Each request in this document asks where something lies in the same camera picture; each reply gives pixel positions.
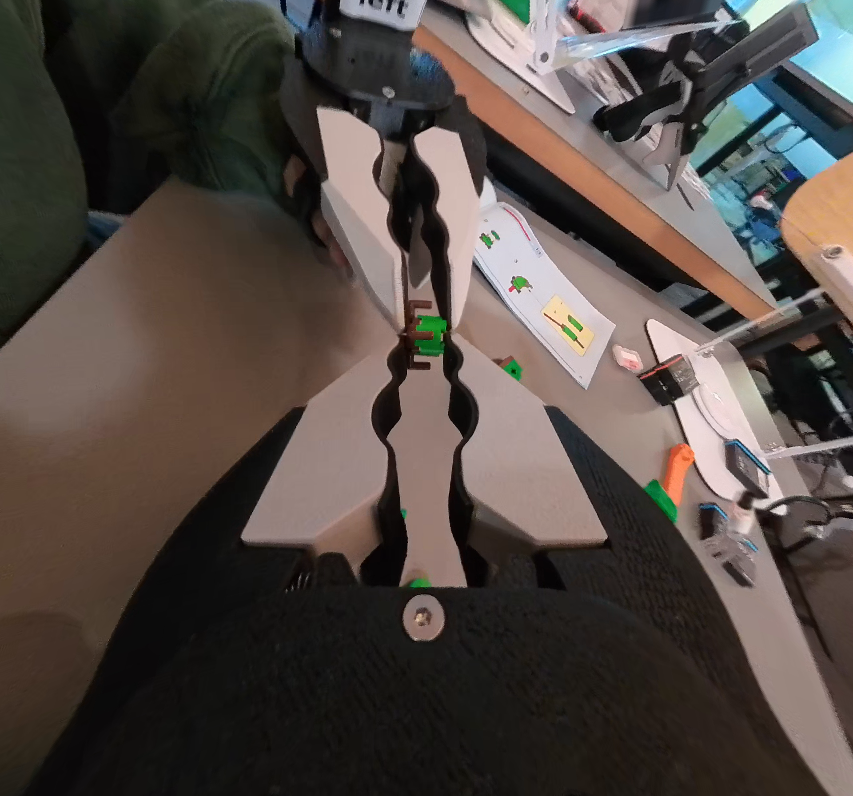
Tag small green brown lego assembly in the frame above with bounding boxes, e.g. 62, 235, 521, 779
401, 299, 449, 371

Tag person's green jacket torso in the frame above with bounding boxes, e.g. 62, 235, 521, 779
0, 0, 175, 348

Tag idle black grey gripper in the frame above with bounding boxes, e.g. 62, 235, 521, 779
592, 28, 719, 192

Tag white plastic board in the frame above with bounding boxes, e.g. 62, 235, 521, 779
644, 318, 792, 501

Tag grey desk with wood edge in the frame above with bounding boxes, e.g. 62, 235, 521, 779
412, 6, 784, 320

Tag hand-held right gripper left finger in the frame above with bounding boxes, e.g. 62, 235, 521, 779
241, 333, 409, 576

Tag black red small box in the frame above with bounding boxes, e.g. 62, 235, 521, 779
637, 354, 700, 407

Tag clear acrylic sheet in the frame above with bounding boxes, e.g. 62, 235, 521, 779
558, 15, 757, 65

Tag orange brick separator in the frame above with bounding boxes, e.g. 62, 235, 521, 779
656, 442, 696, 510

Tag black cable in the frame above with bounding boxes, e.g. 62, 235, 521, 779
760, 495, 853, 547

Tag white desk stand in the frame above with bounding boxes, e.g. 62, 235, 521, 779
465, 0, 578, 115

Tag black camera battery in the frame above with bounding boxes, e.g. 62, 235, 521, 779
722, 437, 775, 498

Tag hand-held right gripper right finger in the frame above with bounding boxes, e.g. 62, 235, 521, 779
442, 331, 609, 587

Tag black monitor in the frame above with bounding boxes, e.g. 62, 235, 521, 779
693, 2, 822, 120

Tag lego instruction booklet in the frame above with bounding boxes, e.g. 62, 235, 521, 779
472, 178, 617, 390

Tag person's left hand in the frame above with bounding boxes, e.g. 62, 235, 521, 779
282, 162, 356, 276

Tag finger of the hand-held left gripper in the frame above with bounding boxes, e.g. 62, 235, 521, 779
403, 128, 483, 332
317, 107, 411, 332

